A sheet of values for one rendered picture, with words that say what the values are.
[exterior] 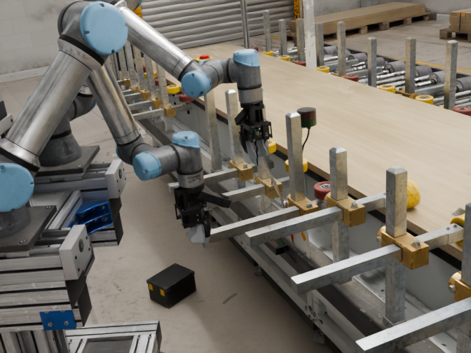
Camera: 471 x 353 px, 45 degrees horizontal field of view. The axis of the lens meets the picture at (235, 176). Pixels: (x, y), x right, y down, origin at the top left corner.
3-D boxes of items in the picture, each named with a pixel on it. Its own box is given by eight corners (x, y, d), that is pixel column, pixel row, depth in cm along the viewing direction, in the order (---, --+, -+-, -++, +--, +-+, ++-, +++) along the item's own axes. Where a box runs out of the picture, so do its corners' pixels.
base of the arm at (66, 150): (29, 168, 187) (22, 139, 183) (44, 152, 201) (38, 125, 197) (74, 164, 186) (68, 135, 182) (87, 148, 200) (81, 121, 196)
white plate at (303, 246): (308, 259, 183) (306, 231, 179) (272, 227, 205) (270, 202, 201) (310, 258, 183) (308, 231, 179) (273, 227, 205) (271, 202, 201)
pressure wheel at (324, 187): (323, 224, 183) (322, 191, 179) (310, 215, 190) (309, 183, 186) (344, 218, 186) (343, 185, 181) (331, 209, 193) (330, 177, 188)
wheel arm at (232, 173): (172, 196, 217) (169, 185, 215) (169, 192, 220) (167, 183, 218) (274, 169, 231) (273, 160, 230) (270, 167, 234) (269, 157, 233)
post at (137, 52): (146, 120, 364) (133, 44, 346) (144, 119, 367) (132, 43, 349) (151, 119, 366) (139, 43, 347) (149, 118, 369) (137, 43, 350)
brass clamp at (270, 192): (268, 199, 201) (268, 187, 199) (252, 187, 212) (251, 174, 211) (284, 195, 203) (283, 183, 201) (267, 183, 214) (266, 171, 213)
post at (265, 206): (266, 228, 213) (256, 104, 195) (262, 225, 216) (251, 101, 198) (275, 226, 214) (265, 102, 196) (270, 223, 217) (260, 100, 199)
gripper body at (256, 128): (251, 145, 173) (246, 106, 169) (240, 139, 180) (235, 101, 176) (273, 139, 175) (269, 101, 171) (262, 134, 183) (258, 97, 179)
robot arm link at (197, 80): (74, -30, 158) (213, 79, 156) (97, -33, 167) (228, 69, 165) (59, 5, 164) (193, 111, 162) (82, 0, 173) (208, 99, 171)
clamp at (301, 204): (305, 224, 179) (304, 210, 177) (285, 209, 191) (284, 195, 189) (321, 220, 181) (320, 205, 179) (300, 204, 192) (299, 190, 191)
